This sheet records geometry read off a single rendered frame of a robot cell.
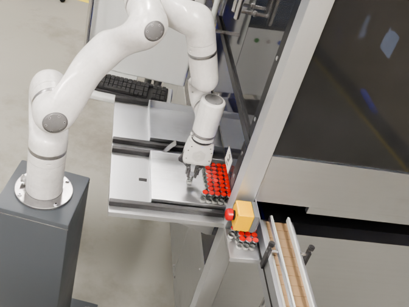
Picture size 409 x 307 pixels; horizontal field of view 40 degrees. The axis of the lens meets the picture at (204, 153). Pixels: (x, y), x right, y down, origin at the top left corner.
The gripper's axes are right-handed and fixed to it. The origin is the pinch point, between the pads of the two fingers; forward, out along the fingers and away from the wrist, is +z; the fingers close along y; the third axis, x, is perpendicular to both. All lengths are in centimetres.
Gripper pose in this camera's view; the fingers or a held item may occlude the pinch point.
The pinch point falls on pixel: (192, 171)
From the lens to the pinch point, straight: 203.7
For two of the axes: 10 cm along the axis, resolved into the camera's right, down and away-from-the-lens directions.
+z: -2.4, 7.6, 6.0
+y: 9.7, 1.3, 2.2
